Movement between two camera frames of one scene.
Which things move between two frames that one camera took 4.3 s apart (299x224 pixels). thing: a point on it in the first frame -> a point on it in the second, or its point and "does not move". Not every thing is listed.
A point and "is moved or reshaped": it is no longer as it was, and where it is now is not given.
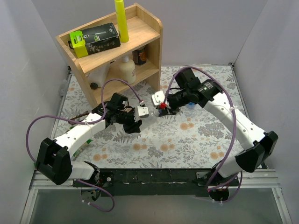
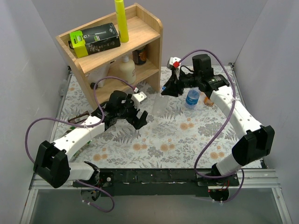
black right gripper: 168,108 -> 177,82
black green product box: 95,39 does not move
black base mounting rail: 175,182 does not move
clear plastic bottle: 152,118 is moved or reshaped
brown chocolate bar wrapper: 80,117 does not move
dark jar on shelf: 139,56 does not move
